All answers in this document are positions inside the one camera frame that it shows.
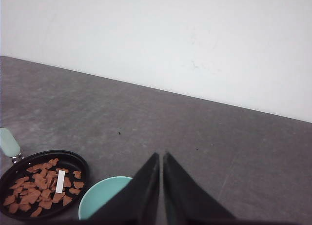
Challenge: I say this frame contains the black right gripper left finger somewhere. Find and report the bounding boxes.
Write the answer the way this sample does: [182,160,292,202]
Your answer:
[81,153,160,225]

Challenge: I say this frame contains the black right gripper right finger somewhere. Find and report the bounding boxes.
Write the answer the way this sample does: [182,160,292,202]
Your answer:
[163,152,241,225]

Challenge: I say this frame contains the mint green bowl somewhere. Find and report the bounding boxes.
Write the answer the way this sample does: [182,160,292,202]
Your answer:
[78,176,132,220]

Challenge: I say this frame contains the black frying pan mint handle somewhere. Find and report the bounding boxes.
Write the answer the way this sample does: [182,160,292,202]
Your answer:
[0,128,89,221]

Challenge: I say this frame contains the white rectangular strip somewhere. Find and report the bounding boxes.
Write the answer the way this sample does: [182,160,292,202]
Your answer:
[55,170,66,193]

